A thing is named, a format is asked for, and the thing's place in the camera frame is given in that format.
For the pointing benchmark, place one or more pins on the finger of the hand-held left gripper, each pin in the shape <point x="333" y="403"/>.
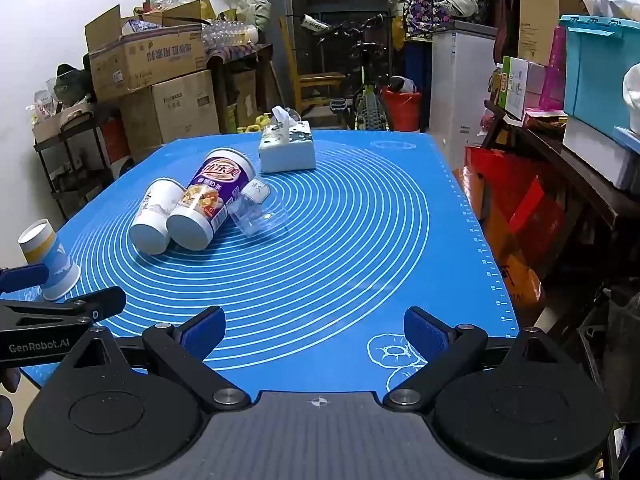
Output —
<point x="100" y="305"/>
<point x="25" y="277"/>

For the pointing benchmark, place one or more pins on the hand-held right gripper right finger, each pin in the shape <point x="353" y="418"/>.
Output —
<point x="425" y="332"/>

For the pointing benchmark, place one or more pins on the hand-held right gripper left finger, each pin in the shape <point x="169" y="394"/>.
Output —
<point x="202" y="332"/>

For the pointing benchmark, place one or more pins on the blue yellow paper cup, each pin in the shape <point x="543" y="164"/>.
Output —
<point x="55" y="265"/>

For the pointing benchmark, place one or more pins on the white paper cup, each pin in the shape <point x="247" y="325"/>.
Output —
<point x="150" y="215"/>

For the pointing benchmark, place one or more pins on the clear plastic cup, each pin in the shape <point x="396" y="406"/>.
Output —
<point x="260" y="210"/>

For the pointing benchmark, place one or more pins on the purple milk tea cup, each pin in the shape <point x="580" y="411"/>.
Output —
<point x="215" y="185"/>

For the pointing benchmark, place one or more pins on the person's left hand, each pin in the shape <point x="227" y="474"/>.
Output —
<point x="7" y="380"/>

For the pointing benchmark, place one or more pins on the blue silicone mat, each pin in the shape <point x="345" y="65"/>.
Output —
<point x="350" y="235"/>

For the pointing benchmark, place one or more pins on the red paper bags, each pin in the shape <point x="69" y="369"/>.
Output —
<point x="510" y="210"/>

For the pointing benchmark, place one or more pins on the black metal shelf rack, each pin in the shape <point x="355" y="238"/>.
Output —
<point x="70" y="132"/>

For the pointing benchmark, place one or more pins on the white tissue box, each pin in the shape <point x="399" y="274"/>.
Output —
<point x="287" y="152"/>

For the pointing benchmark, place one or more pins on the yellow plastic toy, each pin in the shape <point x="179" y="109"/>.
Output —
<point x="255" y="124"/>

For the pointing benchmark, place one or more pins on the closed cardboard box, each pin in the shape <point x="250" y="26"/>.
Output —
<point x="180" y="105"/>

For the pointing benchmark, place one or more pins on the dark wooden side table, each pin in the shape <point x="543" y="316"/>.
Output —
<point x="575" y="175"/>

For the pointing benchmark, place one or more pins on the red bucket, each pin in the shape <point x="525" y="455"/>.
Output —
<point x="402" y="107"/>

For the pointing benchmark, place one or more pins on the open cardboard box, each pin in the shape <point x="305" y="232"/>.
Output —
<point x="140" y="62"/>

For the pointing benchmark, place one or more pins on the black bicycle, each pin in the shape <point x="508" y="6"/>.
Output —
<point x="367" y="95"/>

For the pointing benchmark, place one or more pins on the white chest freezer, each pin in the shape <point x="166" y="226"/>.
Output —
<point x="460" y="90"/>

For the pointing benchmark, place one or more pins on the white storage box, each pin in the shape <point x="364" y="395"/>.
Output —
<point x="600" y="155"/>

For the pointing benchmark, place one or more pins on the green white carton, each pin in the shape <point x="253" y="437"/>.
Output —
<point x="517" y="85"/>

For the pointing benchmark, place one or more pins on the yellow wooden chair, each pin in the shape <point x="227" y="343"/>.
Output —
<point x="315" y="80"/>

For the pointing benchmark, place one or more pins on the pink gift bag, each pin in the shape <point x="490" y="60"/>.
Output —
<point x="555" y="75"/>

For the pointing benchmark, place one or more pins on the pack of plastic bottles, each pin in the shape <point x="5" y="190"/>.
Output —
<point x="227" y="35"/>

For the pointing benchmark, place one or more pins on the teal plastic storage bin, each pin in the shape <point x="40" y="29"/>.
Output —
<point x="595" y="75"/>

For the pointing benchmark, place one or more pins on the tall cardboard box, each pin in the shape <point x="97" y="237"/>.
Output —
<point x="542" y="10"/>

